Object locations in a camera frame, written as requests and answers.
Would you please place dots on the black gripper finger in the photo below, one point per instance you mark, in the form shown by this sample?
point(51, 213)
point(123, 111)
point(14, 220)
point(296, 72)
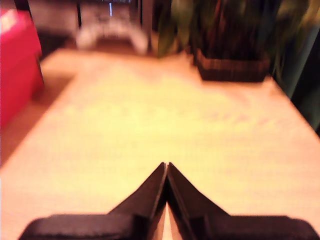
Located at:
point(140, 215)
point(200, 220)

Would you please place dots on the red Nike shoebox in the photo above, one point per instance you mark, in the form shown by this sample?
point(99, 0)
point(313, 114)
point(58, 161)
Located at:
point(17, 62)

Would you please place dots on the black plant pot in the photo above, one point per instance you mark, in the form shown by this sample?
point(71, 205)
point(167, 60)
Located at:
point(232, 67)

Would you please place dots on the wide computer monitor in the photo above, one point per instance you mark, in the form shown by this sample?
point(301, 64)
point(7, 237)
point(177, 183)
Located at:
point(87, 37)

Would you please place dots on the green leafy houseplant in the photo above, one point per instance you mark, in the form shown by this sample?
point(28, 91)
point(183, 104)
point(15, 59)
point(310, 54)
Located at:
point(237, 25)

